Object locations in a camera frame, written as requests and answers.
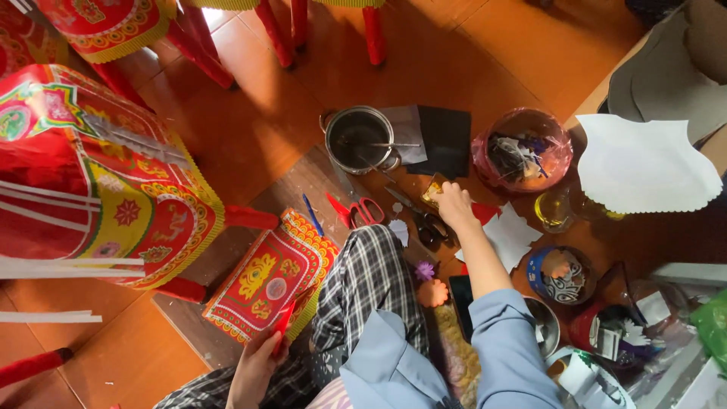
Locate large red paper votive horse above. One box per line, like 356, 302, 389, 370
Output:
0, 63, 281, 304

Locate red triangular paper scrap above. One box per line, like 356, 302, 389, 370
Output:
325, 191, 353, 228

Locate red paper-wrapped leg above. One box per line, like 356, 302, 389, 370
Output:
362, 5, 388, 67
166, 5, 237, 91
254, 0, 295, 70

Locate red decorated paper panel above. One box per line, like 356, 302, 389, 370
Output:
202, 208, 340, 356

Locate blue pen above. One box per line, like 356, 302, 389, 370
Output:
301, 192, 325, 237

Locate metal spoon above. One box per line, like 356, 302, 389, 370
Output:
340, 141, 421, 150

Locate green plastic bag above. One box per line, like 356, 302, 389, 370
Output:
689, 289, 727, 373

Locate grey paper sheet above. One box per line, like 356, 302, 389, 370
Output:
379, 106, 428, 166

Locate person's right hand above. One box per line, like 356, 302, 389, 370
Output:
434, 181, 477, 231

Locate red-handled scissors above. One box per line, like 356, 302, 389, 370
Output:
329, 162, 386, 229

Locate steel bowl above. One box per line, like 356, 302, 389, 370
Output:
522, 296, 562, 360

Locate clear plastic bag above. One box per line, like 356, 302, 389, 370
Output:
618, 277, 693, 322

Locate red paper piece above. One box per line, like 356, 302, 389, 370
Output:
471, 202, 502, 226

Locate yellow fuzzy cushion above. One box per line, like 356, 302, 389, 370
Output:
433, 303, 482, 409

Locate small white paper scrap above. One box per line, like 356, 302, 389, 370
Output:
387, 218, 410, 248

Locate person's left hand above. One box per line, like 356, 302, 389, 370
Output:
226, 333, 291, 409

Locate black phone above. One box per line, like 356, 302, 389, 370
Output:
448, 275, 476, 345

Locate white cut paper piece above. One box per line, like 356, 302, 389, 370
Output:
454, 203, 544, 275

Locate grey cardboard sheets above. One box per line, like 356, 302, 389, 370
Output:
607, 0, 727, 145

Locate black-handled scissors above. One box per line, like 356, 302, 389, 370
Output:
384, 186, 450, 251

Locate glass cup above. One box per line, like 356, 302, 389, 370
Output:
533, 186, 576, 235

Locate white paper strip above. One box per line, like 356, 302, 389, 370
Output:
0, 257, 146, 280
0, 310, 103, 325

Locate gold paper piece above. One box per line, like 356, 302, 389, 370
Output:
421, 173, 448, 209

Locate blue grey jacket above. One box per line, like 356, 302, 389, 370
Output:
339, 288, 564, 409

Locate red gold paper votive figure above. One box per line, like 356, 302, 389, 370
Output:
33, 0, 178, 64

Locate blue bowl with patterned paper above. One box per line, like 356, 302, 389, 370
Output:
525, 245, 598, 306

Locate plaid trousers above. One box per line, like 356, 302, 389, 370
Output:
152, 224, 431, 409

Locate orange paper flower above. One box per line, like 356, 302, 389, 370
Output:
417, 279, 450, 309

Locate red container of paper bits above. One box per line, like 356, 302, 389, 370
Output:
569, 300, 652, 365

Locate black paper sheet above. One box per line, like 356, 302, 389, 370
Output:
406, 106, 473, 180

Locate red paper-wrapped stick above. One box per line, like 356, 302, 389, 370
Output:
0, 347, 73, 390

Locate white scalloped paper sheet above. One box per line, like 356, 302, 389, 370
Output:
575, 114, 724, 215

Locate steel pot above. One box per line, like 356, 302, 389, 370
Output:
320, 106, 402, 176

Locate white printed cup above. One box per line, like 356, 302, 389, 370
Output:
546, 346, 638, 409

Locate pink bag of paper scraps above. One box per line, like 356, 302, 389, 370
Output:
471, 107, 574, 194

